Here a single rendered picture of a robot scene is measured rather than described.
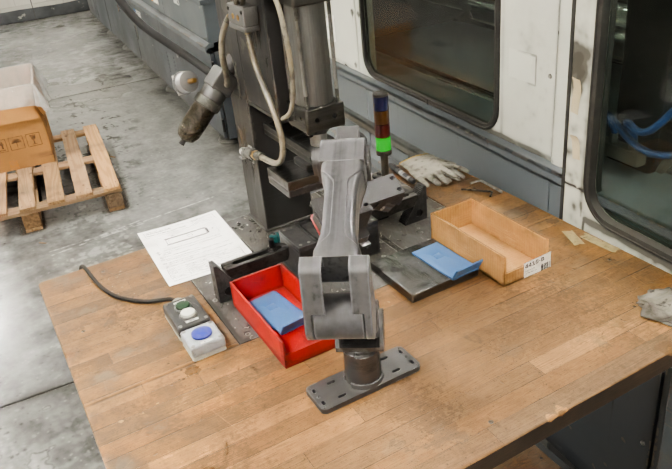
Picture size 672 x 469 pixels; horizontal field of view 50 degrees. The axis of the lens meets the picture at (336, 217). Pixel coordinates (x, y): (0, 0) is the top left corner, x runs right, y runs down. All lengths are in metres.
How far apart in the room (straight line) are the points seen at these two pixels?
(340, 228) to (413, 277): 0.58
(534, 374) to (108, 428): 0.73
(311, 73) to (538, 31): 0.65
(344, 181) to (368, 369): 0.37
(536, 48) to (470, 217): 0.45
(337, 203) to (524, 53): 1.01
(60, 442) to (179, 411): 1.47
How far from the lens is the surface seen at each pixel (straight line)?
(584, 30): 1.65
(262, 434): 1.22
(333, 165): 1.03
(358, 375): 1.24
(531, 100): 1.90
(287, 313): 1.46
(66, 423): 2.81
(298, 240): 1.55
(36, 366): 3.15
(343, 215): 0.96
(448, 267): 1.53
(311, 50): 1.41
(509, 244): 1.65
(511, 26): 1.91
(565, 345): 1.37
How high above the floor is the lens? 1.74
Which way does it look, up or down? 28 degrees down
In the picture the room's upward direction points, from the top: 6 degrees counter-clockwise
